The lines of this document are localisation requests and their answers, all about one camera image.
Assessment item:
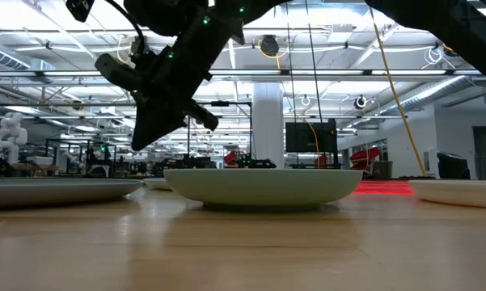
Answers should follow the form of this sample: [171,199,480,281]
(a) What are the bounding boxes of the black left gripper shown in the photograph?
[94,18,246,151]

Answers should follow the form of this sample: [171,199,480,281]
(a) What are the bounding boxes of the pale green deep plate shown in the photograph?
[163,167,365,210]

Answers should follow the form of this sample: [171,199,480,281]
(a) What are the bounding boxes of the grey plastic plate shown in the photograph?
[0,177,146,210]

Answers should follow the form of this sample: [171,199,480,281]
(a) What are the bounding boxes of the white round column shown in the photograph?
[251,82,285,170]

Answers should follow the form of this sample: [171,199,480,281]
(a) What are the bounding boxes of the wooden workbench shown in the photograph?
[0,161,61,179]

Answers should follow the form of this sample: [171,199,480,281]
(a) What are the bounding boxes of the black monitor screen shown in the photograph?
[285,118,340,154]

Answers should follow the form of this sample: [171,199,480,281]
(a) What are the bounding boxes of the large red machine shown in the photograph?
[349,146,382,171]

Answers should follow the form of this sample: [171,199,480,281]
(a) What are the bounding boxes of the grey waste bin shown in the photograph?
[371,160,394,180]

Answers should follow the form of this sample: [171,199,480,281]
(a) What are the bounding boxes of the black round bin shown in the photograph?
[436,150,471,180]

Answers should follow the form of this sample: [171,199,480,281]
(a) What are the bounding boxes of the white plastic plate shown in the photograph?
[408,179,486,210]

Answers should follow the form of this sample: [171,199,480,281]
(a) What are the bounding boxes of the black gantry frame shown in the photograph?
[187,99,254,169]

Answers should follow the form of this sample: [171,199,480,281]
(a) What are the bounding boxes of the black workstation frame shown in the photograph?
[46,138,117,178]

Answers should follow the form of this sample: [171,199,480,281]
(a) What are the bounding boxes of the black hanging cable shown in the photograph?
[305,0,324,123]
[285,0,299,169]

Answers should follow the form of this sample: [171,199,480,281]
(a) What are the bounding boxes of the grey ventilation duct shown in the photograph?
[0,42,56,73]

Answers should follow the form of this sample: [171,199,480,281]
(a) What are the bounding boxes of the yellow hanging cable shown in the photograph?
[369,6,428,178]

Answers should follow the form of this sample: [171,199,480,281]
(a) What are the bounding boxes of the silver ventilation duct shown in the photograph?
[379,74,480,118]

